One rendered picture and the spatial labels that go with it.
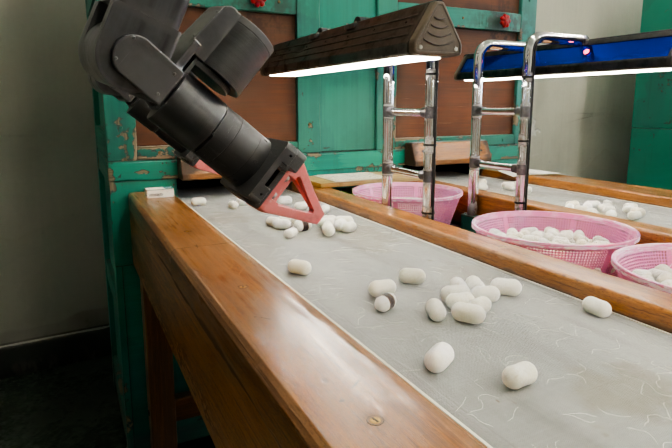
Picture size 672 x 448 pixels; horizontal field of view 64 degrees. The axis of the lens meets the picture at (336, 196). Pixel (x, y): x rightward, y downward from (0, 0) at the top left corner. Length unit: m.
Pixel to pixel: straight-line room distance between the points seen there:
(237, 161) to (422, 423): 0.28
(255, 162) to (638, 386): 0.39
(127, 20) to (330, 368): 0.32
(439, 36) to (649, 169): 2.93
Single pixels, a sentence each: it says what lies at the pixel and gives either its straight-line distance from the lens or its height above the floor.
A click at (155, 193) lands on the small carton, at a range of 1.29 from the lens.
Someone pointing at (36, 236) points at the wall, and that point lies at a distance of 2.23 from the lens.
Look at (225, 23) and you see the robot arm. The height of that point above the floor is 1.05.
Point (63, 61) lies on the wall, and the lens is 2.19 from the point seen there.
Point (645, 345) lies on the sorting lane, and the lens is 0.63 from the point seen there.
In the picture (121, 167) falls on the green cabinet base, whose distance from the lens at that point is 1.40.
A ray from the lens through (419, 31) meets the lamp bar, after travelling 0.74.
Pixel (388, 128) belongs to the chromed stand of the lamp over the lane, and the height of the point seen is 0.93.
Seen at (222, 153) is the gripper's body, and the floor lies 0.93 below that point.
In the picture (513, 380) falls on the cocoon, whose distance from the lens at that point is 0.49.
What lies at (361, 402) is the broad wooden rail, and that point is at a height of 0.76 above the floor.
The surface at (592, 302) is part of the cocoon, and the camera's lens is 0.68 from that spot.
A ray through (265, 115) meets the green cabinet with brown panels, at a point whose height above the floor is 0.95.
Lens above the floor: 0.98
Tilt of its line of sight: 10 degrees down
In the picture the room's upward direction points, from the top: straight up
